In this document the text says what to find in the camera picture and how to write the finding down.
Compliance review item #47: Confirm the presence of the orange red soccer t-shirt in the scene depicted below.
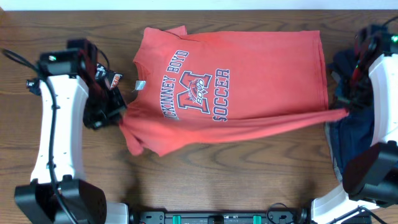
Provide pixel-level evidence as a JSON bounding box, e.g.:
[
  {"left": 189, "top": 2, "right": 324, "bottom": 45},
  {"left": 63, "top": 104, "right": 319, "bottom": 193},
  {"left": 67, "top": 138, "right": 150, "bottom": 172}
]
[{"left": 119, "top": 26, "right": 348, "bottom": 156}]

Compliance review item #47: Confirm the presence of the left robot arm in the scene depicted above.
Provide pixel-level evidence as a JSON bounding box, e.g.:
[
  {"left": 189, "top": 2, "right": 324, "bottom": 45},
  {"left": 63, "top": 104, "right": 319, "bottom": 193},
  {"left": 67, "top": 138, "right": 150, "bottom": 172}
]
[{"left": 4, "top": 39, "right": 129, "bottom": 223}]

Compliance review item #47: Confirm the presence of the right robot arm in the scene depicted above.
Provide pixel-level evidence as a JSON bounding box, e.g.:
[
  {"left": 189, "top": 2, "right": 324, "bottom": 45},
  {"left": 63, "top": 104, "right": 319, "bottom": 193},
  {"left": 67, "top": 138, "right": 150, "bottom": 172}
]
[{"left": 296, "top": 24, "right": 397, "bottom": 223}]

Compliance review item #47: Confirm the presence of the black printed folded jersey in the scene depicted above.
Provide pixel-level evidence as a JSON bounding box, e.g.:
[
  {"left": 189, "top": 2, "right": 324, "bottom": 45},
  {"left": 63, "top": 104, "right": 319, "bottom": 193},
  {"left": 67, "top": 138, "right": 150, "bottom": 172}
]
[{"left": 26, "top": 63, "right": 123, "bottom": 96}]

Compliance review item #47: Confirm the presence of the navy blue garment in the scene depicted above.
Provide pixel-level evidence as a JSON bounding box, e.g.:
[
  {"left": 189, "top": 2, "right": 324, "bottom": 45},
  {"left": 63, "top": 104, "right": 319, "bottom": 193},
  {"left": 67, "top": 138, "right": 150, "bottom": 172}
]
[{"left": 328, "top": 49, "right": 374, "bottom": 177}]

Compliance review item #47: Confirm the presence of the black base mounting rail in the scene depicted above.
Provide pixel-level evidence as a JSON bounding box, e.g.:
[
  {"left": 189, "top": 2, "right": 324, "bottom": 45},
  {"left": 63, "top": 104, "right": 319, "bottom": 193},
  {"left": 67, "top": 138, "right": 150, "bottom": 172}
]
[{"left": 128, "top": 203, "right": 311, "bottom": 224}]

